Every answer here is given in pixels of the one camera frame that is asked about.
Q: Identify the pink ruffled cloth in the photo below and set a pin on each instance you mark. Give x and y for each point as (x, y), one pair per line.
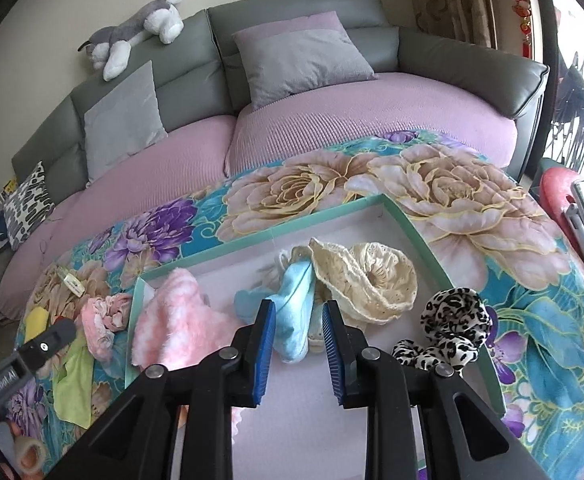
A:
(104, 320)

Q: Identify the lilac sofa cover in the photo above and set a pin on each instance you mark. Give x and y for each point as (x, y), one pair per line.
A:
(322, 110)

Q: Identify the grey and lilac pillow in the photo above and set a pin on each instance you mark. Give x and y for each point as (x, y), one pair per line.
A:
(297, 60)

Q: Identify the red hanging decoration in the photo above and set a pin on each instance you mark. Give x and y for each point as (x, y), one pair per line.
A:
(521, 5)

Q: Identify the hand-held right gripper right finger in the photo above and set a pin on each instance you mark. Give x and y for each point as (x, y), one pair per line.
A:
(333, 355)

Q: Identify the yellow sponge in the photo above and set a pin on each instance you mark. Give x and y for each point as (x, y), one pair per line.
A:
(37, 322)

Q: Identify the light blue cloth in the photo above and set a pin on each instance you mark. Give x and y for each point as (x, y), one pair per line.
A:
(292, 305)

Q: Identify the green cloth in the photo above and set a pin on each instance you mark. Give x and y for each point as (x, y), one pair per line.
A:
(72, 390)

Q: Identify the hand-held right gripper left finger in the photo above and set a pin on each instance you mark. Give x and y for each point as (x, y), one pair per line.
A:
(266, 355)

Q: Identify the red stool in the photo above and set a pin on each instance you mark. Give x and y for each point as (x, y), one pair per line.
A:
(556, 195)

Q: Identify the clothes drying rack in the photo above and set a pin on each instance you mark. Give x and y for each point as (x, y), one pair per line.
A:
(574, 110)

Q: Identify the pink fluffy cloth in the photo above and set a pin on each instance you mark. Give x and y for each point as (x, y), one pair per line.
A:
(172, 320)

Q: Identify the floral blanket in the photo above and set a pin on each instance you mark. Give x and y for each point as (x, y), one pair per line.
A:
(446, 200)

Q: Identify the teal shallow cardboard box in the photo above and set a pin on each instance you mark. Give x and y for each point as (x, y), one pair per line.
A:
(252, 270)

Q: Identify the leopard print scrunchie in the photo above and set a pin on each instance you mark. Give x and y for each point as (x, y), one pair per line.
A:
(451, 315)

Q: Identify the cream lace cloth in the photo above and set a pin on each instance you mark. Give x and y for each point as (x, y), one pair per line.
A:
(366, 280)

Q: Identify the black and white patterned pillow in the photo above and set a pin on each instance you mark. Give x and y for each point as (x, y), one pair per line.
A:
(27, 205)

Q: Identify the plain grey pillow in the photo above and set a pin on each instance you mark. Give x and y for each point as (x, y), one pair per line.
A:
(122, 125)

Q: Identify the patterned curtain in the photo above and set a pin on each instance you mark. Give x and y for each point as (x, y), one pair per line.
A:
(446, 0)

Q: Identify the person's left hand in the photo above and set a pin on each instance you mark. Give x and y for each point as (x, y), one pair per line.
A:
(29, 460)

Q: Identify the yellow and black book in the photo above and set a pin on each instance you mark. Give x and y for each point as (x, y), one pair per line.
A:
(6, 191)

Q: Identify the grey husky plush toy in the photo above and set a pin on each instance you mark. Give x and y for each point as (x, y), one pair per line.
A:
(137, 25)

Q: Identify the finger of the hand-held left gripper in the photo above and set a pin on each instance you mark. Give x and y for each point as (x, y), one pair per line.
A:
(47, 342)

